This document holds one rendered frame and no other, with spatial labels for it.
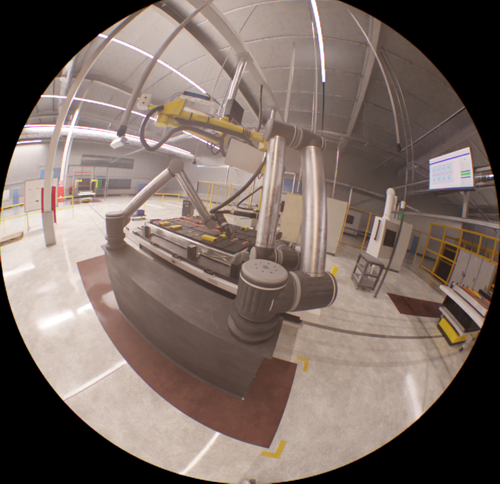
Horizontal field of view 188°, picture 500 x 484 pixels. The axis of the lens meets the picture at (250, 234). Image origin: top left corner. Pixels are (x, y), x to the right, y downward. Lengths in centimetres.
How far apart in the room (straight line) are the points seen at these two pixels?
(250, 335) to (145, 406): 123
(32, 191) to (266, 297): 868
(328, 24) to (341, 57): 214
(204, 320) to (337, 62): 1063
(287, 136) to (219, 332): 107
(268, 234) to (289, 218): 525
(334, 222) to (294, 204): 168
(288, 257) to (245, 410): 134
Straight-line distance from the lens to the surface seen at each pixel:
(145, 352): 182
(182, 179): 157
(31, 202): 864
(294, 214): 596
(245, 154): 129
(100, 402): 181
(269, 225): 74
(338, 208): 594
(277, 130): 89
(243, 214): 135
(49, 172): 550
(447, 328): 454
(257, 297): 58
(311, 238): 72
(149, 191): 179
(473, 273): 883
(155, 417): 160
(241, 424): 154
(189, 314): 86
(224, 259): 143
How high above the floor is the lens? 152
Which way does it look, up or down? 14 degrees down
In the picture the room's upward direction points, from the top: 10 degrees clockwise
